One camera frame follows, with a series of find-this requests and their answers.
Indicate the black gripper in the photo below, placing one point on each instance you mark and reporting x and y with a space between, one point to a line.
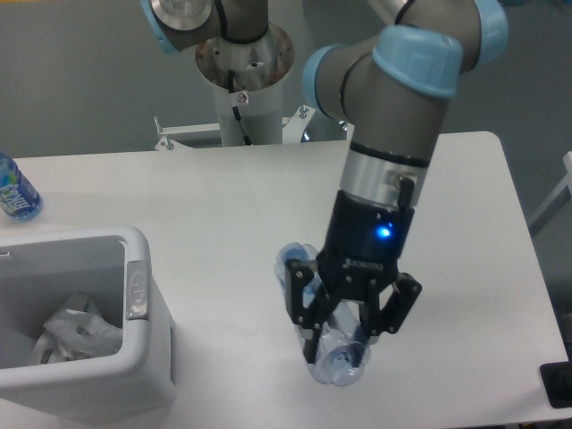
359 262

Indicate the clear plastic bottle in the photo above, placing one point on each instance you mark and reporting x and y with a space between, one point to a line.
343 350

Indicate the white paper wrapper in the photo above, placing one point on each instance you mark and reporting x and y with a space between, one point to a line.
81 330

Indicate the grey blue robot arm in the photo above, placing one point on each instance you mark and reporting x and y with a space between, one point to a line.
394 89

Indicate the white plastic trash can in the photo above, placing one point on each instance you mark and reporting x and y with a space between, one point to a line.
112 266

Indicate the trash inside can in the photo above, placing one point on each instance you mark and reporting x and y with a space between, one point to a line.
46 351

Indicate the black device at table edge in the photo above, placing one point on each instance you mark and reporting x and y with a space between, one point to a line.
557 383

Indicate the blue labelled water bottle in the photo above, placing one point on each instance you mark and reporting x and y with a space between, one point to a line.
20 200

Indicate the white pedestal base frame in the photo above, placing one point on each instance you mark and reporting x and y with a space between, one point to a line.
304 126

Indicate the white frame at right edge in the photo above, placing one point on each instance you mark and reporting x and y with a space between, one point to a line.
553 202

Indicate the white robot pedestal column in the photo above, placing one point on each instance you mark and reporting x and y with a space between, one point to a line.
247 81

